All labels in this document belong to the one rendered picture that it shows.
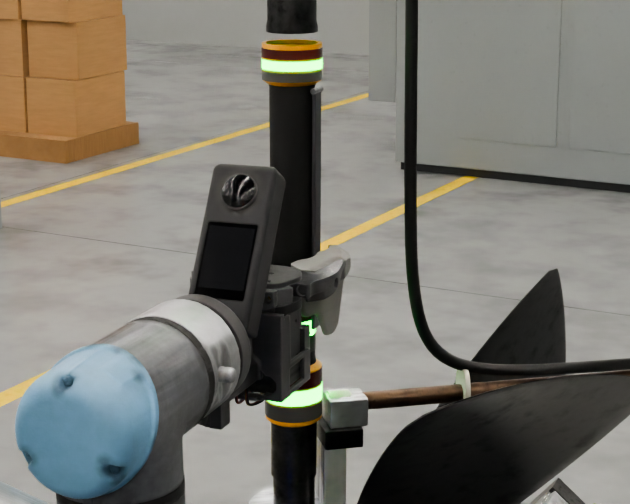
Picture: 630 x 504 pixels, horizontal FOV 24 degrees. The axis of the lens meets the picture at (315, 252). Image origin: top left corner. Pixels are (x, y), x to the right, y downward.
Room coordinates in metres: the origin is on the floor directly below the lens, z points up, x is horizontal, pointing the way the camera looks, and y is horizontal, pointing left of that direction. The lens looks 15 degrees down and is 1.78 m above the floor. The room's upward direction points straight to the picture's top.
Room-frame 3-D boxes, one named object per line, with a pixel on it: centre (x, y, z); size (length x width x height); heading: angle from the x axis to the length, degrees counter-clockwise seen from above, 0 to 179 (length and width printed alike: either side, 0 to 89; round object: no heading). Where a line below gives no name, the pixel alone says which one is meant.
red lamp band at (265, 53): (1.04, 0.02, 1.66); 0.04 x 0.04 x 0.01
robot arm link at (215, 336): (0.86, 0.08, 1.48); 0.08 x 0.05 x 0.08; 68
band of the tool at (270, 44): (1.04, 0.02, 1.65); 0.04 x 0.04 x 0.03
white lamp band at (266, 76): (1.04, 0.02, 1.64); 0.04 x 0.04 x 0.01
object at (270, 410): (1.04, 0.02, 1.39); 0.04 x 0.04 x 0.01
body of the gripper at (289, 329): (0.93, 0.06, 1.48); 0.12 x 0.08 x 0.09; 158
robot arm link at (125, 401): (0.79, 0.11, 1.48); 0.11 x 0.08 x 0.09; 158
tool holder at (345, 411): (1.04, 0.01, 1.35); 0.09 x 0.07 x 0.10; 103
